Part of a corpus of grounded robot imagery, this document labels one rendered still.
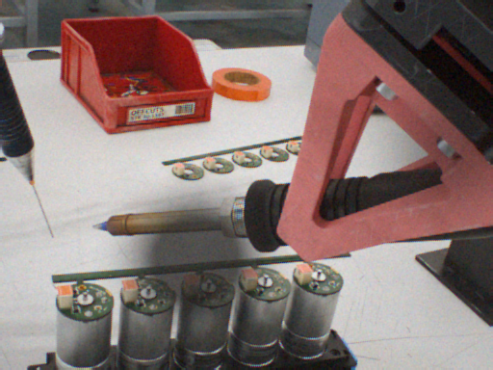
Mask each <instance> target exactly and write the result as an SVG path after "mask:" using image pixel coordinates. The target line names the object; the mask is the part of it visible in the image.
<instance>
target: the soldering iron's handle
mask: <svg viewBox="0 0 493 370"><path fill-rule="evenodd" d="M442 174H443V173H442V171H441V169H440V168H434V169H424V170H416V171H397V172H381V173H377V174H376V175H374V176H373V177H367V176H358V177H346V178H345V177H340V178H336V179H333V178H331V179H329V181H328V183H327V185H326V189H325V192H324V197H323V199H322V202H321V204H320V209H319V212H320V216H321V217H322V218H323V219H324V220H326V221H328V222H331V221H334V220H337V219H339V218H344V217H346V216H348V215H350V214H355V213H357V212H359V211H362V210H366V209H369V208H371V207H373V206H378V205H380V204H382V203H386V202H389V201H391V200H393V199H398V198H402V197H404V196H409V195H411V194H413V193H416V192H420V191H423V190H425V189H429V188H431V187H433V186H436V185H440V184H443V181H441V179H440V177H441V175H442ZM289 187H290V182H289V183H284V184H282V183H280V184H275V183H274V182H273V181H271V180H269V179H261V180H256V181H253V182H252V183H251V185H249V188H248V189H247V191H246V199H245V203H244V222H245V227H246V235H247V237H248V239H249V242H250V244H251V245H252V246H253V247H254V248H255V249H256V250H257V251H260V252H273V251H276V250H277V249H278V248H279V247H286V246H289V245H288V244H286V243H285V242H284V241H283V240H282V239H281V238H280V237H279V235H278V233H277V227H278V225H279V219H280V216H281V214H282V211H283V205H284V203H285V199H286V197H287V192H288V189H289ZM492 236H493V225H492V226H483V227H478V228H473V229H468V230H459V231H454V232H449V233H443V234H433V235H430V236H424V237H420V238H412V239H404V240H400V241H396V242H392V243H402V242H432V241H449V240H463V239H479V238H486V237H492Z"/></svg>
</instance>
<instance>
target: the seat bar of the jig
mask: <svg viewBox="0 0 493 370"><path fill-rule="evenodd" d="M229 333H230V331H229V332H228V334H227V340H226V344H225V349H224V358H223V363H222V366H221V368H220V369H219V370H342V369H343V366H344V362H345V358H346V355H345V353H344V352H343V351H342V349H341V347H340V346H339V345H338V342H337V341H336V340H335V338H334V336H333V335H332V334H331V332H330V333H329V336H328V339H327V344H326V347H325V350H324V354H323V355H322V356H320V357H317V358H313V359H302V358H298V357H292V356H291V355H289V353H288V354H287V353H286V352H285V351H284V350H282V348H281V347H280V345H279V343H278V347H277V350H276V354H275V357H274V360H273V361H272V362H271V363H269V364H267V365H265V366H262V367H249V366H245V365H243V364H242V363H239V362H237V361H236V360H234V359H233V358H232V357H231V356H230V355H229V353H228V351H227V346H228V337H229ZM110 349H111V353H110V360H111V363H110V370H117V369H116V363H117V345H111V348H110ZM173 350H174V338H172V339H171V340H170V348H169V365H168V370H182V369H180V368H179V366H177V365H176V364H175V362H174V360H173V359H172V356H173ZM39 370H56V352H53V353H46V365H40V366H39Z"/></svg>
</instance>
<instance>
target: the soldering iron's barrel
mask: <svg viewBox="0 0 493 370"><path fill-rule="evenodd" d="M245 199H246V196H240V197H228V198H224V199H223V202H222V204H221V207H213V208H203V209H193V210H183V211H162V212H151V213H141V214H133V213H131V214H121V215H113V216H111V217H110V218H109V219H108V221H107V222H106V228H107V231H108V232H109V234H111V235H113V236H135V235H146V234H159V233H187V232H200V231H213V230H221V231H222V233H223V237H230V238H235V239H239V238H244V239H247V238H248V237H247V234H246V227H245V222H244V203H245Z"/></svg>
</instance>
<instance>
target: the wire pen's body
mask: <svg viewBox="0 0 493 370"><path fill-rule="evenodd" d="M5 38H6V34H5V30H4V27H3V25H2V24H1V23H0V148H1V150H2V151H3V154H4V155H6V156H7V157H21V156H23V155H24V154H26V153H28V152H30V151H31V150H32V149H33V147H34V143H35V142H34V138H33V136H32V133H31V129H30V127H29V126H28V121H27V119H26V118H25V114H24V112H23V109H22V105H21V103H20V101H19V97H18V95H17V92H16V88H15V86H14V82H13V79H12V76H11V73H10V71H9V67H8V65H7V63H6V59H5V57H4V55H3V50H2V48H1V43H3V42H4V40H5Z"/></svg>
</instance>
